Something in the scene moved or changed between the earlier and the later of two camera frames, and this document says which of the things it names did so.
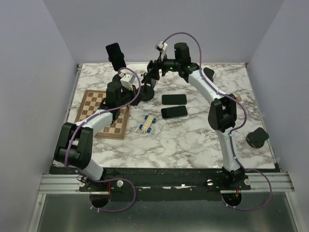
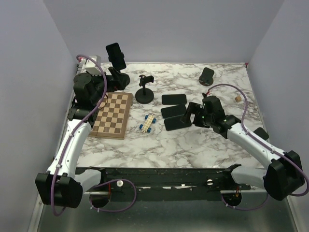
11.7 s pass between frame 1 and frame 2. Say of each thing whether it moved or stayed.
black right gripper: moved
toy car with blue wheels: stayed
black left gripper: moved
